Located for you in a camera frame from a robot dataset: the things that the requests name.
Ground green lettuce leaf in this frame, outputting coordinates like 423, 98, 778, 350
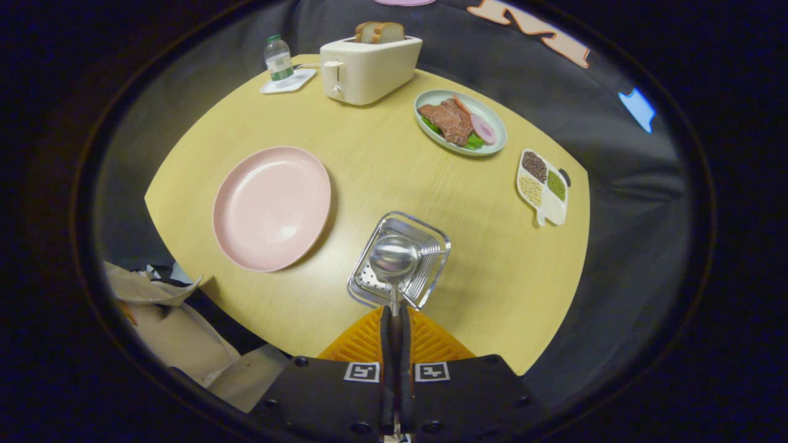
420, 117, 486, 151

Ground pink ham slice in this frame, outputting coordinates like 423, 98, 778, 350
470, 113, 497, 146

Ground cream white toaster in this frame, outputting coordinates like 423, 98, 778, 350
320, 36, 424, 106

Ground metal wire cutlery rack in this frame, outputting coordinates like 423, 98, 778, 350
347, 211, 452, 311

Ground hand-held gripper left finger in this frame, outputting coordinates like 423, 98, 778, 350
249, 306, 396, 443

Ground pale green oval plate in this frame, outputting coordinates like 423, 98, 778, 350
413, 89, 508, 157

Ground white square coaster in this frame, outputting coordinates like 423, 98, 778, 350
260, 68, 317, 95

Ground pink round plate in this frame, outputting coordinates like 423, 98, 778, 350
212, 146, 332, 273

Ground brown cooked meat slices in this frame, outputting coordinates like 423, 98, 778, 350
417, 97, 473, 147

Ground white divided dish with grains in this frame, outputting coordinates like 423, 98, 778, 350
515, 148, 570, 227

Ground metal spoon with wooden handle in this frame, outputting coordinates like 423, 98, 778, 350
368, 234, 420, 431

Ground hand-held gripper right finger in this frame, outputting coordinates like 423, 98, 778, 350
400, 306, 545, 443

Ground clear plastic water bottle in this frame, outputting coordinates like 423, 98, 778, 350
264, 34, 295, 82

